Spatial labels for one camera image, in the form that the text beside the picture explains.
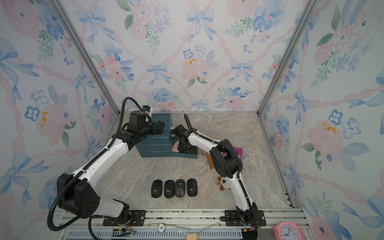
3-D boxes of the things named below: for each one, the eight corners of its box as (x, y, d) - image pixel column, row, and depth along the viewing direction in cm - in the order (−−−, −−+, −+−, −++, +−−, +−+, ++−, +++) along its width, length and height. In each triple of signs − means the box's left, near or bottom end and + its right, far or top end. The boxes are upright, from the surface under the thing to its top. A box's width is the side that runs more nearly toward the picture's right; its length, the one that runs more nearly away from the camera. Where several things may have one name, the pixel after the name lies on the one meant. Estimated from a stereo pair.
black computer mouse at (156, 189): (151, 198, 82) (149, 196, 80) (154, 181, 88) (152, 179, 86) (161, 198, 82) (160, 196, 80) (163, 181, 88) (162, 179, 86)
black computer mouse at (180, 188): (174, 197, 82) (174, 195, 80) (176, 181, 88) (175, 179, 86) (185, 197, 82) (184, 195, 80) (185, 181, 88) (185, 179, 86)
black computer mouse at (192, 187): (187, 196, 83) (186, 195, 80) (187, 179, 88) (187, 178, 86) (197, 196, 83) (197, 195, 80) (197, 179, 88) (197, 178, 86)
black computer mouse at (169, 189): (163, 198, 82) (162, 196, 80) (165, 181, 88) (164, 179, 86) (174, 198, 82) (173, 196, 80) (175, 181, 88) (175, 179, 86)
